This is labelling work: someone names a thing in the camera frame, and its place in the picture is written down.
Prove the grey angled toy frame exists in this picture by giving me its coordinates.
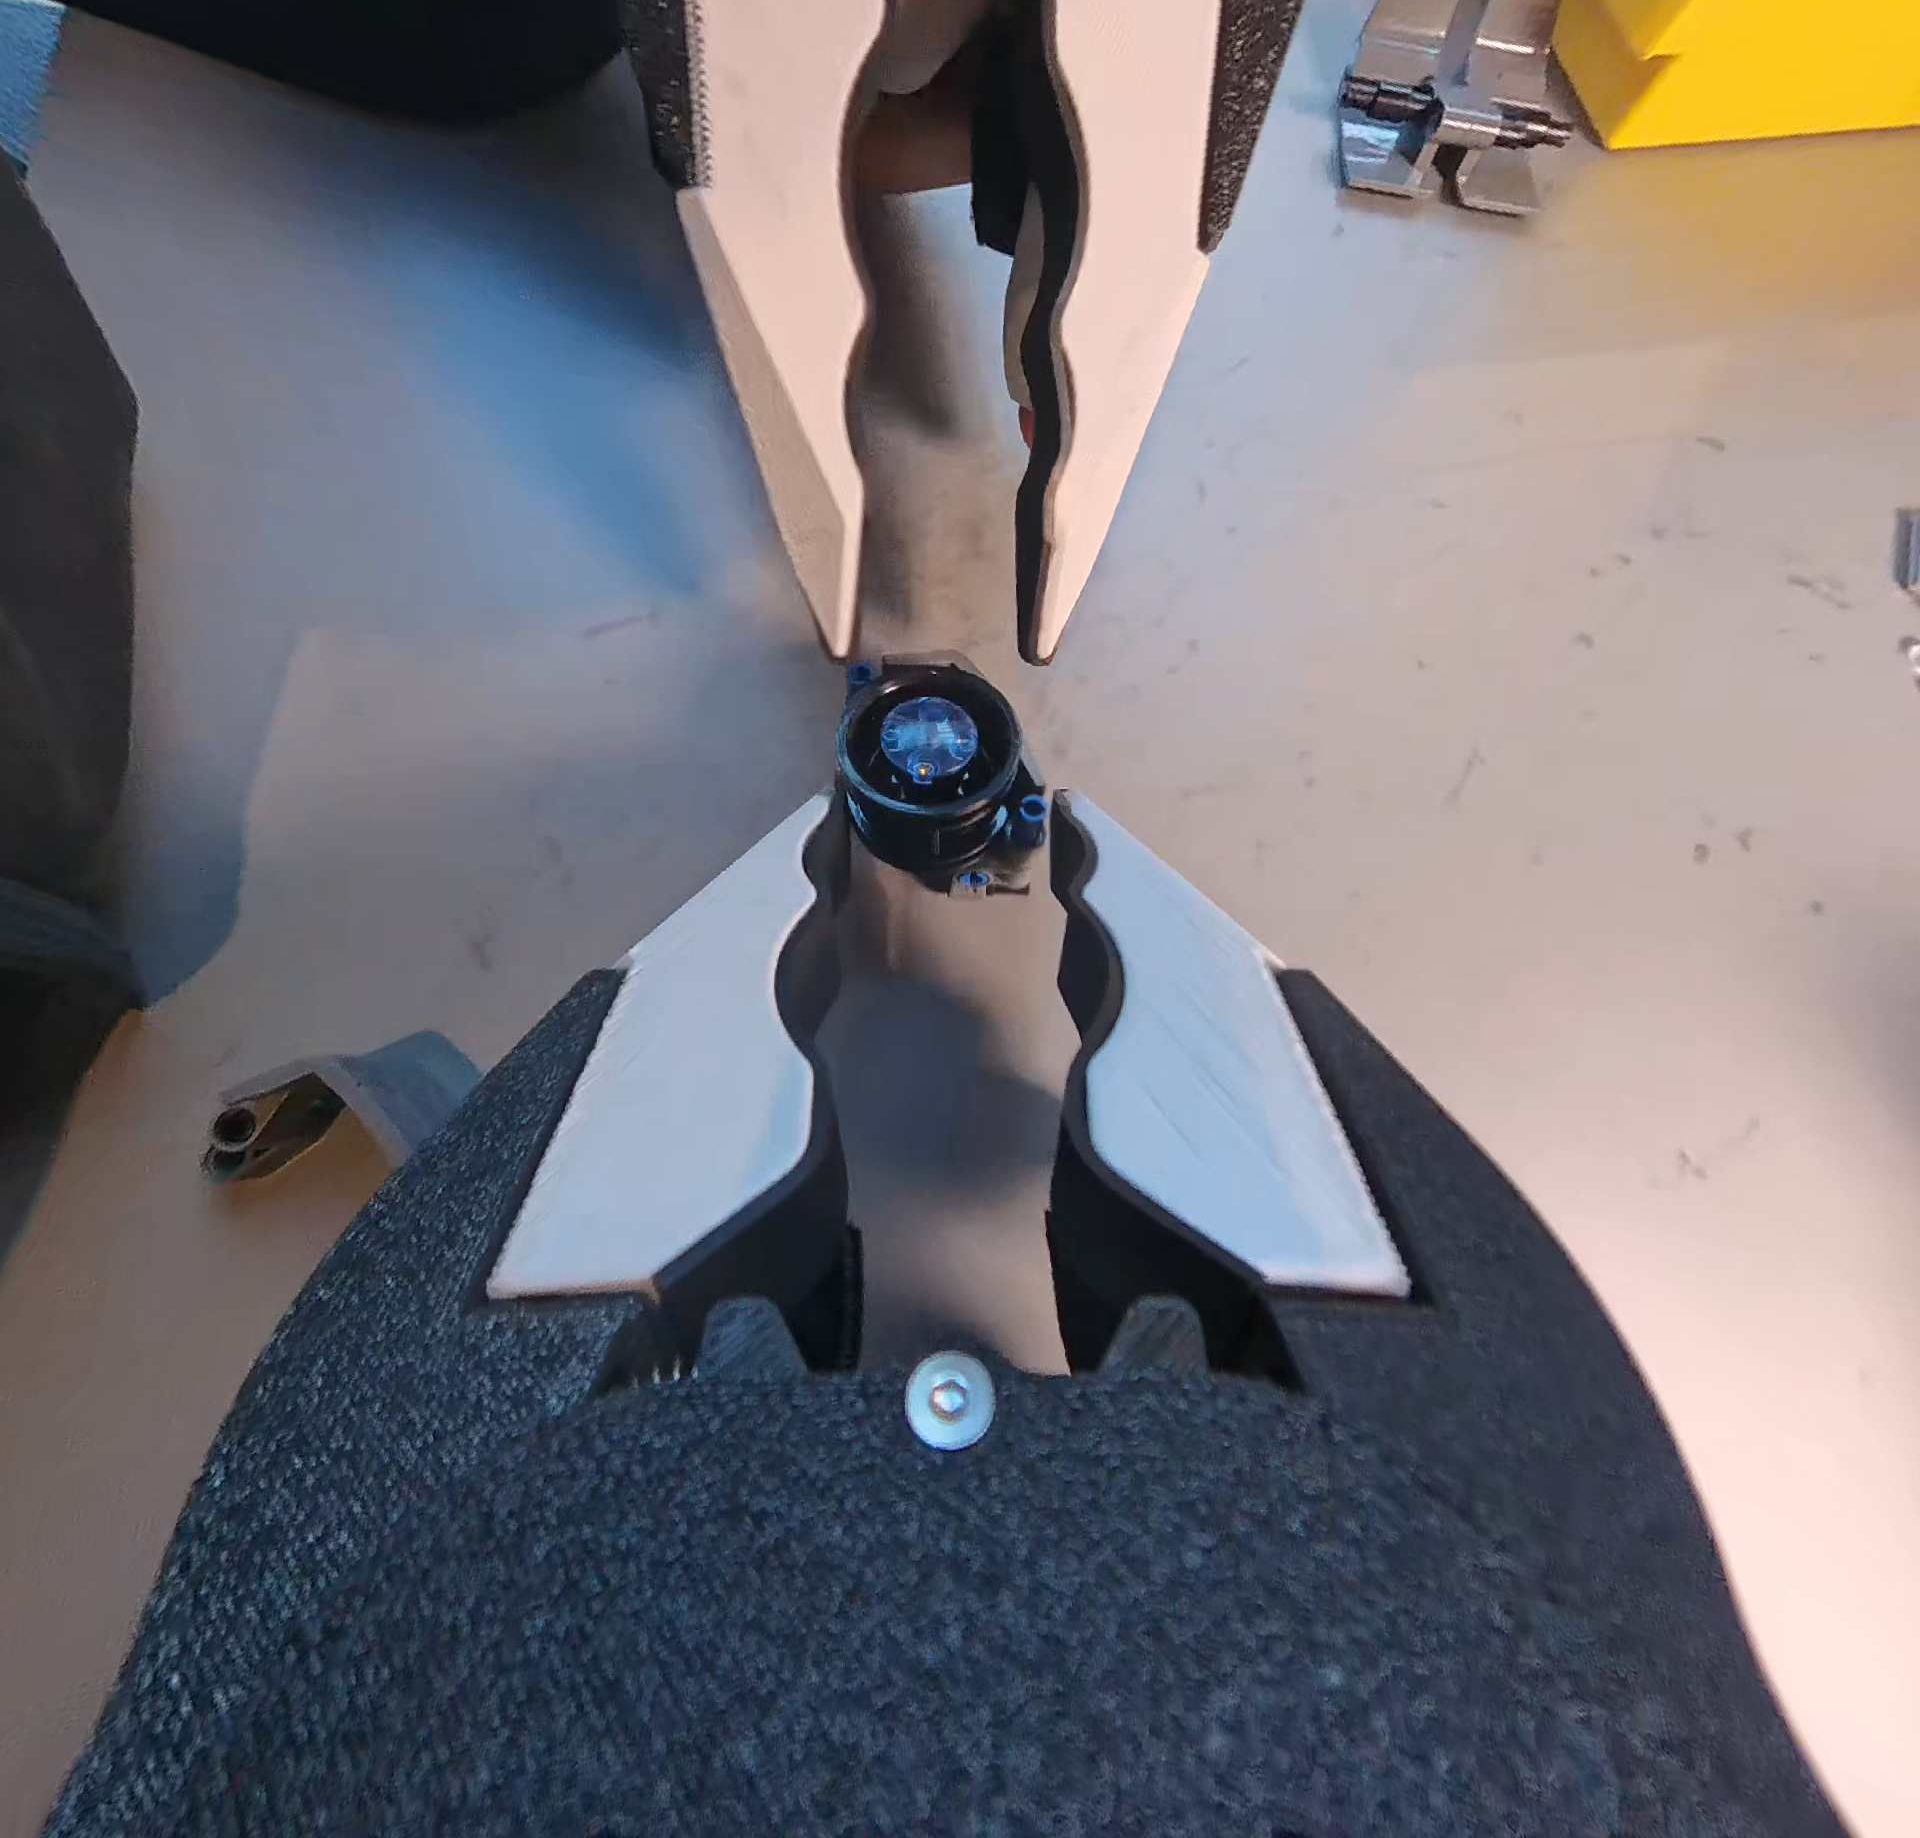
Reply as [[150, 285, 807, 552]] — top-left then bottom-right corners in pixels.
[[202, 1030, 484, 1188]]

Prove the grey desk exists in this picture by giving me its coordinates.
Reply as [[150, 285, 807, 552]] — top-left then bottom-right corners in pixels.
[[0, 0, 1920, 1838]]

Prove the grey office chair seat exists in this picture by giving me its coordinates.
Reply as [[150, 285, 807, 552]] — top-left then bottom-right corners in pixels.
[[0, 0, 65, 163]]

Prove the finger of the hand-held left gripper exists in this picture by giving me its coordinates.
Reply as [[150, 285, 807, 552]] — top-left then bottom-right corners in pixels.
[[674, 0, 908, 663], [1013, 0, 1238, 667]]

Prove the person's left hand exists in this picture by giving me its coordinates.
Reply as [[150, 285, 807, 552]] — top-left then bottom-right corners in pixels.
[[853, 83, 977, 194]]

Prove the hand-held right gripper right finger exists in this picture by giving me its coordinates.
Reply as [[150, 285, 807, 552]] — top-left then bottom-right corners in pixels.
[[1054, 797, 1418, 1295]]

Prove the grey toy joint assembly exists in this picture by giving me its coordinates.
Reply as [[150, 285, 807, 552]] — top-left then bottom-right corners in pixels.
[[836, 652, 1054, 899]]

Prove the yellow plastic bin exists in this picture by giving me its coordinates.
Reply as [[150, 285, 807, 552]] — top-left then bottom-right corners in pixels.
[[1486, 0, 1920, 153]]

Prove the small grey bracket assembly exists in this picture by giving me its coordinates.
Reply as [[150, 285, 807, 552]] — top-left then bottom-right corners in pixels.
[[1333, 0, 1577, 221]]

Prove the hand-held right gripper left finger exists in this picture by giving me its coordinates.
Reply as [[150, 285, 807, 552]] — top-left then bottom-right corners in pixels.
[[486, 797, 838, 1295]]

